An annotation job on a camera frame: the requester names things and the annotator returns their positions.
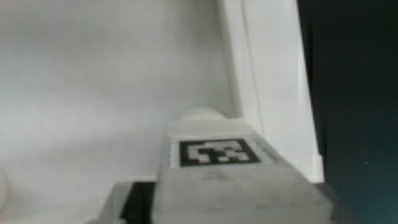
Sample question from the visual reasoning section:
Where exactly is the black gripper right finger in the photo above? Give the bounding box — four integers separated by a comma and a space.
316, 183, 355, 224

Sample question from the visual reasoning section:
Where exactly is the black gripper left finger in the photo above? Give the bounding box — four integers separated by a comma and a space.
87, 181, 158, 224

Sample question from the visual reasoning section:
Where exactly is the white table leg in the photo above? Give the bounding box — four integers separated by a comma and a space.
150, 107, 332, 224

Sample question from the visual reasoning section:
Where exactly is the white square tabletop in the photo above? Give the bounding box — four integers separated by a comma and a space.
0, 0, 323, 224

